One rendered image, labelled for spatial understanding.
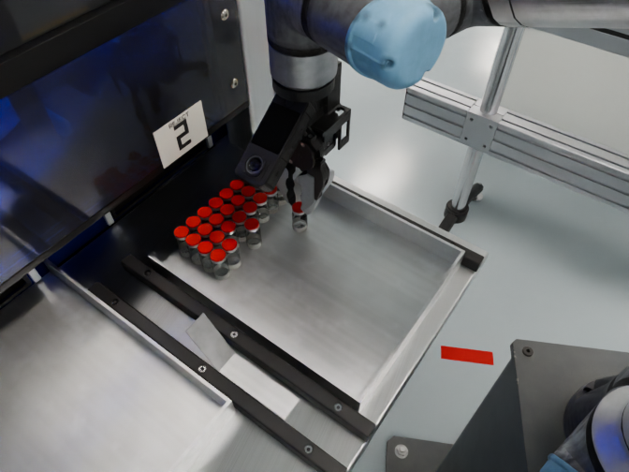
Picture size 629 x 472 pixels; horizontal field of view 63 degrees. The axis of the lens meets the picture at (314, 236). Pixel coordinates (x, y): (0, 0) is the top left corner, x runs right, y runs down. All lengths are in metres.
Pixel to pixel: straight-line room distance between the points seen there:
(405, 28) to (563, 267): 1.64
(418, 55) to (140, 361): 0.47
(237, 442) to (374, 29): 0.44
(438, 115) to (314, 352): 1.12
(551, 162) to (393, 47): 1.20
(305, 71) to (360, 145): 1.71
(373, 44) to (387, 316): 0.37
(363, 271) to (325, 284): 0.06
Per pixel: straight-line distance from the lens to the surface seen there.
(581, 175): 1.59
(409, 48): 0.44
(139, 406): 0.65
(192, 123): 0.72
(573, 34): 1.37
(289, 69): 0.56
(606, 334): 1.90
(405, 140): 2.30
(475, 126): 1.60
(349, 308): 0.68
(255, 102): 0.81
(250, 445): 0.61
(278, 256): 0.73
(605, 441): 0.51
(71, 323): 0.73
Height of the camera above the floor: 1.46
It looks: 51 degrees down
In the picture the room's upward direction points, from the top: straight up
